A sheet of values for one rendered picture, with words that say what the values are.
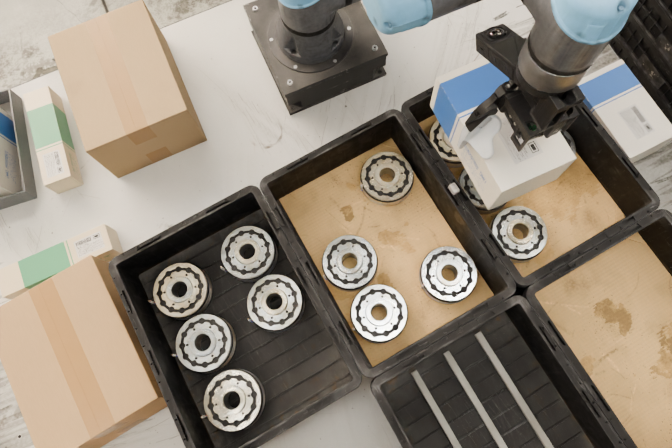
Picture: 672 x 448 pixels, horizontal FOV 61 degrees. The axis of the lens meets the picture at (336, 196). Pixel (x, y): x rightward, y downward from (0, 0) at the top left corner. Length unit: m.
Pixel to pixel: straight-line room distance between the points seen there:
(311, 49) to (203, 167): 0.36
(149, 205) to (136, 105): 0.23
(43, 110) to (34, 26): 1.22
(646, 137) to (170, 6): 1.82
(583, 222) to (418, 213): 0.31
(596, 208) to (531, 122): 0.48
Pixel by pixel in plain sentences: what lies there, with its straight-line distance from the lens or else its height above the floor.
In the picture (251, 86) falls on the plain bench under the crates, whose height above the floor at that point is 0.70.
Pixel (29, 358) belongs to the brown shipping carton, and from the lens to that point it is 1.20.
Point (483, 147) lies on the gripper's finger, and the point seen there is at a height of 1.16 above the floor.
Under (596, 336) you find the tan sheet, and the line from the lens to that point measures 1.15.
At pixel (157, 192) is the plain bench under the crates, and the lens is 1.34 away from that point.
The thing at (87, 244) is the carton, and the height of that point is 0.76.
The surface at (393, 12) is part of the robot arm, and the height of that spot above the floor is 1.43.
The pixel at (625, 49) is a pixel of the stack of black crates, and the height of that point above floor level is 0.26.
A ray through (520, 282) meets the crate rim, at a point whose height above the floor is 0.93.
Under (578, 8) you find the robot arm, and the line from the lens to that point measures 0.58.
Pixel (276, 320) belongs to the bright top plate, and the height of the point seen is 0.86.
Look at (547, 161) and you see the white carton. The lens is 0.86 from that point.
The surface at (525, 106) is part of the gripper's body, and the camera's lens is 0.75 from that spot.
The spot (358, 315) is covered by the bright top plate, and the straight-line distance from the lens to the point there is 1.04.
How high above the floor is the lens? 1.89
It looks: 72 degrees down
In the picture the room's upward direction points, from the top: 9 degrees counter-clockwise
